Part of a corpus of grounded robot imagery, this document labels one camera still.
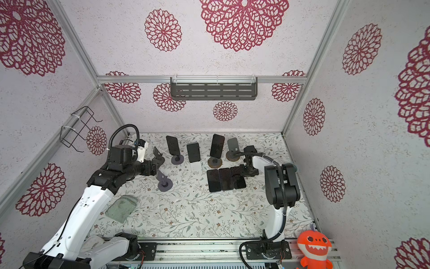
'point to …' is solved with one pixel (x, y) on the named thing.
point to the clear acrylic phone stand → (196, 166)
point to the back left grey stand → (177, 159)
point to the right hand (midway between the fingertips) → (246, 171)
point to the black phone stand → (159, 159)
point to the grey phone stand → (165, 184)
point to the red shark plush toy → (314, 246)
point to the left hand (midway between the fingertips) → (152, 165)
